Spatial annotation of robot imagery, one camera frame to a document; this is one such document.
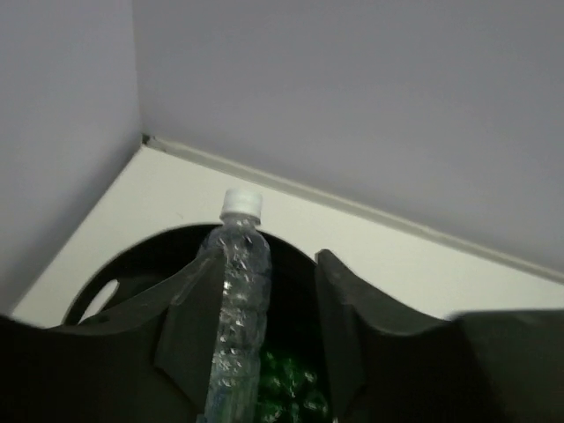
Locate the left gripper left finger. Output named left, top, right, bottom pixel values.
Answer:
left=1, top=257, right=223, bottom=422

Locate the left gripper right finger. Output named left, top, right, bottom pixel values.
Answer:
left=315, top=250, right=563, bottom=422

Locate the green plastic bottle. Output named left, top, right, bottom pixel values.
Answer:
left=254, top=350, right=333, bottom=423

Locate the clear unlabelled plastic bottle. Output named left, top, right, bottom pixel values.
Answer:
left=198, top=189, right=271, bottom=422

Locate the black cylindrical bin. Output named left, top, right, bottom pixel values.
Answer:
left=61, top=222, right=327, bottom=423

